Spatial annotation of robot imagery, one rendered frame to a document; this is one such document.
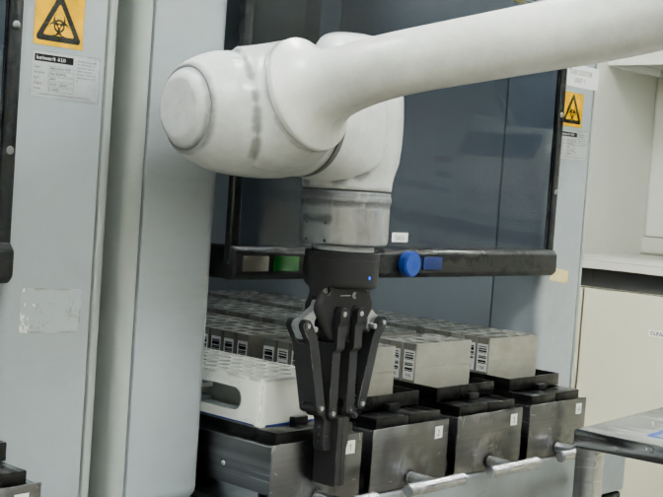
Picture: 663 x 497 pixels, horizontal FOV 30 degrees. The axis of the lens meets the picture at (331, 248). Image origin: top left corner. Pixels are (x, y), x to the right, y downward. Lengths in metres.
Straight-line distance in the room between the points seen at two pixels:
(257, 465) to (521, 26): 0.50
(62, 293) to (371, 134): 0.32
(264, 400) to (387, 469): 0.18
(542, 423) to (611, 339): 2.10
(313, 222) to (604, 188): 2.93
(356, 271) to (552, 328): 0.61
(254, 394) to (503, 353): 0.49
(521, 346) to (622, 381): 2.02
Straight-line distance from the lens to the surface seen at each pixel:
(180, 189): 1.22
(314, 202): 1.21
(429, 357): 1.52
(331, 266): 1.20
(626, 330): 3.67
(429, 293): 1.84
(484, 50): 1.03
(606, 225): 4.12
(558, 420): 1.64
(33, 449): 1.15
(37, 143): 1.12
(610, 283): 3.74
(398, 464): 1.38
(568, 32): 1.04
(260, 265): 1.26
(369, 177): 1.20
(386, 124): 1.20
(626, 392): 3.69
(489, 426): 1.51
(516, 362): 1.68
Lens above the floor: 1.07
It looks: 3 degrees down
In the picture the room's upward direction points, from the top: 4 degrees clockwise
